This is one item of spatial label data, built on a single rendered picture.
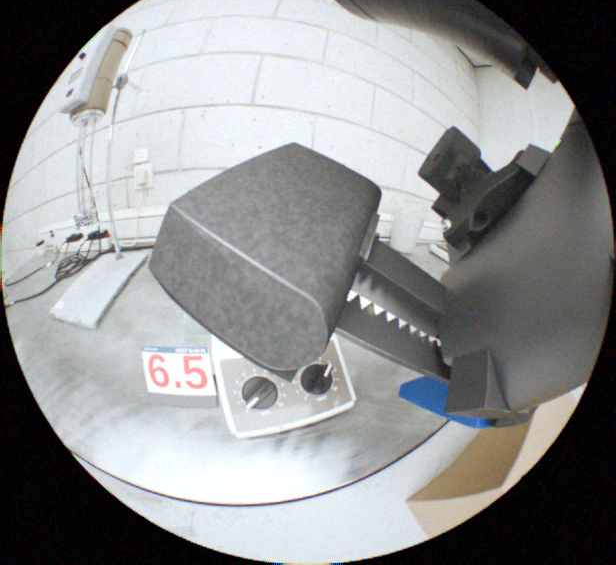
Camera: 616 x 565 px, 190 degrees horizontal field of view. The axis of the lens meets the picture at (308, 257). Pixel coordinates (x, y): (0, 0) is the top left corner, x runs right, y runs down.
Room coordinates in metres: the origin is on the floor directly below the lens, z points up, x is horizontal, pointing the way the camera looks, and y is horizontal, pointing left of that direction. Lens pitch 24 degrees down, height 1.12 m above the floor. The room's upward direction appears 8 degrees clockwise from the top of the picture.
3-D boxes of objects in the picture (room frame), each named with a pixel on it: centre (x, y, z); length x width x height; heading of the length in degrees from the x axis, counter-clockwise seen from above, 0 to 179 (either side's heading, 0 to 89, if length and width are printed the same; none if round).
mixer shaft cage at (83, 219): (0.18, 0.49, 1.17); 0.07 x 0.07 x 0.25
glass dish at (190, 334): (0.15, 0.16, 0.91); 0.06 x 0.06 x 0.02
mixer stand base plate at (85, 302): (0.17, 0.49, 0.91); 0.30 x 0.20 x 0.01; 20
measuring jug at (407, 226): (0.70, -0.37, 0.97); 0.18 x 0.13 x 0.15; 22
